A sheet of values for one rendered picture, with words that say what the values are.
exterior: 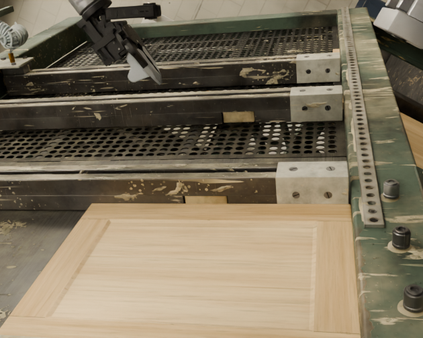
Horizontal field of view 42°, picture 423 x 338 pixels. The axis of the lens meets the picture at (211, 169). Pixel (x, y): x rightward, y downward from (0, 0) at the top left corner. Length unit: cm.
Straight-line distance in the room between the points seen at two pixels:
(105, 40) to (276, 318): 71
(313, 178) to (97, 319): 43
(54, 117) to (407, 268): 105
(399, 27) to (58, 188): 68
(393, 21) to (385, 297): 42
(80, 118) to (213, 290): 82
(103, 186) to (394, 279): 56
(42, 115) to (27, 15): 513
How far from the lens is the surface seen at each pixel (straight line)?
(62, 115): 153
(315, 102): 135
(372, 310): 72
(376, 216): 88
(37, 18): 661
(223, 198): 100
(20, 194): 115
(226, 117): 139
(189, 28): 242
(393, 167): 104
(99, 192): 107
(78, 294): 86
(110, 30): 122
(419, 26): 92
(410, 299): 71
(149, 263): 88
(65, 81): 184
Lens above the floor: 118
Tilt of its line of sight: 3 degrees down
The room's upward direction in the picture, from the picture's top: 64 degrees counter-clockwise
